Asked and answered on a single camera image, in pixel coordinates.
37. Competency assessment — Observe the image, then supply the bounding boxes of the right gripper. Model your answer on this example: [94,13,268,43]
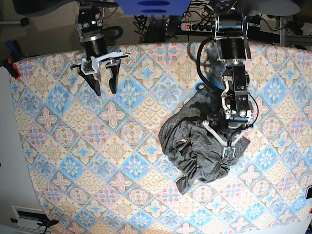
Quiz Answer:
[70,50,131,96]

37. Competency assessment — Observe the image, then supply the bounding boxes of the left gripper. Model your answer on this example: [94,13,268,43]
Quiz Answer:
[202,114,254,151]

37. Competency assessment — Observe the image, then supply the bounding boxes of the grey t-shirt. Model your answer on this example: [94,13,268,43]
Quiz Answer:
[158,87,250,194]

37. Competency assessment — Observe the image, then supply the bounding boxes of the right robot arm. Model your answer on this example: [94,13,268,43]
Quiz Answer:
[70,0,131,96]

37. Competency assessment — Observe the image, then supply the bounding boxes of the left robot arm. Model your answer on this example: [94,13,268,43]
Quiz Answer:
[196,0,256,154]

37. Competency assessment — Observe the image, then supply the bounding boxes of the patterned tablecloth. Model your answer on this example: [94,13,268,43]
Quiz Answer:
[9,41,312,234]

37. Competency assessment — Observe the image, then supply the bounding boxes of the red black clamp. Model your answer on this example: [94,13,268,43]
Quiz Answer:
[3,58,20,79]

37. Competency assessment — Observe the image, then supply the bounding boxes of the white power strip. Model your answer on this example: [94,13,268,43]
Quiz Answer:
[180,23,213,33]

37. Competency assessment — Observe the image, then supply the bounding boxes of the blue black clamp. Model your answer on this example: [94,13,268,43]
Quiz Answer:
[11,218,59,234]

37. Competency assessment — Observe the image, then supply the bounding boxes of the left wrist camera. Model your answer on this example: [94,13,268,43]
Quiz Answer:
[222,146,236,158]

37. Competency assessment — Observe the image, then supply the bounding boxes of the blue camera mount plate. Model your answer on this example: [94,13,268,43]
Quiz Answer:
[116,0,191,16]

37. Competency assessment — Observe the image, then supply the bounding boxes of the tangled black cables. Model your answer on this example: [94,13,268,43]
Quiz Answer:
[133,0,217,44]

